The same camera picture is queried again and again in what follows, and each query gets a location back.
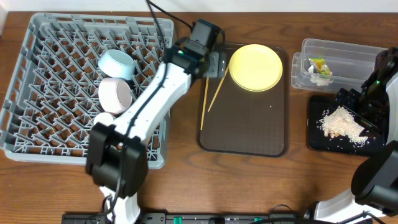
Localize black waste tray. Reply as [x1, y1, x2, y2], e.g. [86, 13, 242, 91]
[307, 95, 384, 157]

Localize black cable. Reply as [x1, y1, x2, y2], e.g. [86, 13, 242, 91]
[99, 0, 226, 224]
[267, 203, 386, 224]

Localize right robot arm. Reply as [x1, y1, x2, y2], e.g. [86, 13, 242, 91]
[303, 47, 397, 223]

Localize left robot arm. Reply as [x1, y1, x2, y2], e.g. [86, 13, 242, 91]
[85, 19, 225, 223]

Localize light blue bowl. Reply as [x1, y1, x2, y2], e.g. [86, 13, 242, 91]
[98, 49, 135, 81]

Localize clear plastic bin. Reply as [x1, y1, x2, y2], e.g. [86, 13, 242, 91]
[291, 39, 384, 93]

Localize yellow plate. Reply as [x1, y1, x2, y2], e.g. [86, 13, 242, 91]
[229, 44, 283, 92]

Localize white cup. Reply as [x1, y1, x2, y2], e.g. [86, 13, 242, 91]
[93, 112, 116, 126]

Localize green orange snack wrapper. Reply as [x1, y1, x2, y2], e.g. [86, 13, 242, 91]
[309, 58, 332, 75]

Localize brown serving tray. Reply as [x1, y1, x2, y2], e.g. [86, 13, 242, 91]
[197, 46, 289, 157]

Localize wooden chopstick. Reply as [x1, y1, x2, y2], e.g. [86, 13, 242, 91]
[208, 64, 229, 112]
[200, 77, 209, 131]

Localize grey plastic dish rack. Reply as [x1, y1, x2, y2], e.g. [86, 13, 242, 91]
[1, 13, 175, 166]

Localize left black cable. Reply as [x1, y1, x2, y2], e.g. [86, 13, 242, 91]
[99, 0, 226, 224]

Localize rice food scraps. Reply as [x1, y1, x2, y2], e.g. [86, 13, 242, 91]
[317, 106, 368, 146]

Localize white tissue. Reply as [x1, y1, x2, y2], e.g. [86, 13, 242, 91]
[308, 65, 333, 86]

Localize right black cable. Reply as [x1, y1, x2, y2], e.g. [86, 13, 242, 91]
[267, 203, 386, 224]

